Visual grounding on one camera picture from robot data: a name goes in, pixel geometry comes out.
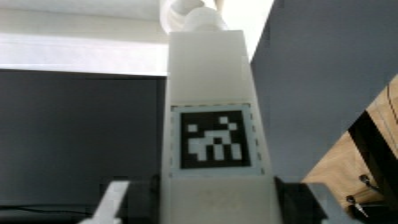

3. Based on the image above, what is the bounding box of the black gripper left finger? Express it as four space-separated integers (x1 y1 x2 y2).
77 176 161 224

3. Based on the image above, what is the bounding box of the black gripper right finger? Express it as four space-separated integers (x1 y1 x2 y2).
276 178 356 224

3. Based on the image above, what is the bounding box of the white desk leg front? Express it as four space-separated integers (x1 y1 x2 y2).
161 5 283 224

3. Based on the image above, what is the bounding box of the wooden furniture with black frame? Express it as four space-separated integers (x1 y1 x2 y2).
304 75 398 224

